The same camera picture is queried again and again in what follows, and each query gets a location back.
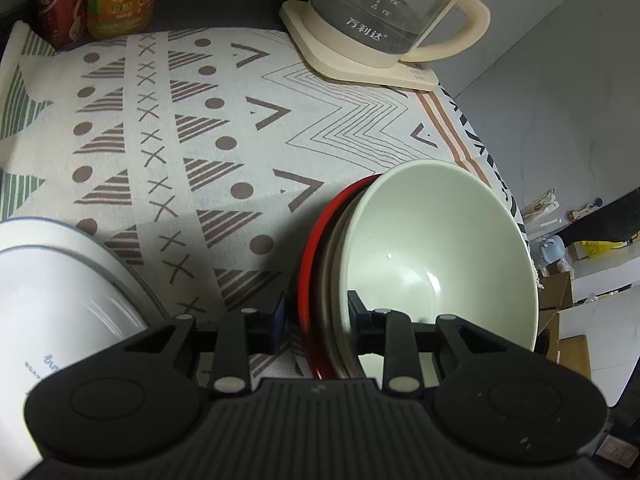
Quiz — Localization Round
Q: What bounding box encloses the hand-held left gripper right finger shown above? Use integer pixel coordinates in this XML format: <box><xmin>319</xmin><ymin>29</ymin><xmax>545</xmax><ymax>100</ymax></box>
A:
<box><xmin>346</xmin><ymin>289</ymin><xmax>511</xmax><ymax>396</ymax></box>

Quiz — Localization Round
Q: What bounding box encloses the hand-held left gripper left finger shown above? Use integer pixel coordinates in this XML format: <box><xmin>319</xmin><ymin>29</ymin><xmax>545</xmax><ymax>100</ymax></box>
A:
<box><xmin>120</xmin><ymin>292</ymin><xmax>288</xmax><ymax>396</ymax></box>

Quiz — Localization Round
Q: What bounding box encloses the brown plate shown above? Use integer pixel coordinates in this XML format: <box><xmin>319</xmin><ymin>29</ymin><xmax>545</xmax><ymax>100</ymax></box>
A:
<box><xmin>315</xmin><ymin>195</ymin><xmax>361</xmax><ymax>381</ymax></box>

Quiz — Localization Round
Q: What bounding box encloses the red plate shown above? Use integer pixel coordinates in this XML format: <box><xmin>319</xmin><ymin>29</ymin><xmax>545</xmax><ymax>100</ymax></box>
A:
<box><xmin>298</xmin><ymin>174</ymin><xmax>381</xmax><ymax>381</ymax></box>

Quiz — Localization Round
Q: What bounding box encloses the pale green bowl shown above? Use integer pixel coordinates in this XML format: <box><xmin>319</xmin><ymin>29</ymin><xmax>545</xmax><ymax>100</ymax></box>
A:
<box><xmin>345</xmin><ymin>159</ymin><xmax>540</xmax><ymax>381</ymax></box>

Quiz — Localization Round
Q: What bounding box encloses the white plate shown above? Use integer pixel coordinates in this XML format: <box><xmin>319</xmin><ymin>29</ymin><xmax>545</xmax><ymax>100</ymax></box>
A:
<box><xmin>0</xmin><ymin>216</ymin><xmax>168</xmax><ymax>466</ymax></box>

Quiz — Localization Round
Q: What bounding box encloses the patterned tablecloth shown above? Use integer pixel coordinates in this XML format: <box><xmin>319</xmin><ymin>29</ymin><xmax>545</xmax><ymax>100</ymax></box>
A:
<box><xmin>0</xmin><ymin>20</ymin><xmax>531</xmax><ymax>391</ymax></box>

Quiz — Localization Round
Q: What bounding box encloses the cardboard box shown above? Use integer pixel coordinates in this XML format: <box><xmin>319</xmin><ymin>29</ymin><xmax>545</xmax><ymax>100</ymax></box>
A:
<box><xmin>537</xmin><ymin>271</ymin><xmax>575</xmax><ymax>313</ymax></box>
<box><xmin>542</xmin><ymin>332</ymin><xmax>592</xmax><ymax>381</ymax></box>

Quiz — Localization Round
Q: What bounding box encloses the light blue container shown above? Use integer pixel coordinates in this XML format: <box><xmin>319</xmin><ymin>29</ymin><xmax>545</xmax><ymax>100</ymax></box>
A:
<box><xmin>537</xmin><ymin>237</ymin><xmax>566</xmax><ymax>263</ymax></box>

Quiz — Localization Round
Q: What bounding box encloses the cream kettle base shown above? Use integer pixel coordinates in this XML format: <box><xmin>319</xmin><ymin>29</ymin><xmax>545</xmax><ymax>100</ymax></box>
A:
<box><xmin>279</xmin><ymin>0</ymin><xmax>438</xmax><ymax>92</ymax></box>

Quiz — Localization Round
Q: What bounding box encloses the yellow bag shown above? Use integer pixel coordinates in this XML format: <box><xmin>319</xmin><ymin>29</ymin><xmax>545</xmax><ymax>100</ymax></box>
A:
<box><xmin>580</xmin><ymin>240</ymin><xmax>626</xmax><ymax>260</ymax></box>

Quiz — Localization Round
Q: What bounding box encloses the white board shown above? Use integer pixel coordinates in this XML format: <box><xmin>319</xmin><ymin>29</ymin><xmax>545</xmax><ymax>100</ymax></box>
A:
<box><xmin>557</xmin><ymin>280</ymin><xmax>640</xmax><ymax>396</ymax></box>

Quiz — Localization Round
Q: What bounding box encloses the red labelled can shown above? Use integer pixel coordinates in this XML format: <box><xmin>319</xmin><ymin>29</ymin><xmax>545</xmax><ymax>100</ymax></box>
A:
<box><xmin>27</xmin><ymin>0</ymin><xmax>91</xmax><ymax>51</ymax></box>

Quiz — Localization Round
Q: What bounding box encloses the glass kettle with cream handle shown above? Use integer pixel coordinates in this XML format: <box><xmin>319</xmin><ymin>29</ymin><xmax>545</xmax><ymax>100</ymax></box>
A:
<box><xmin>307</xmin><ymin>0</ymin><xmax>491</xmax><ymax>68</ymax></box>

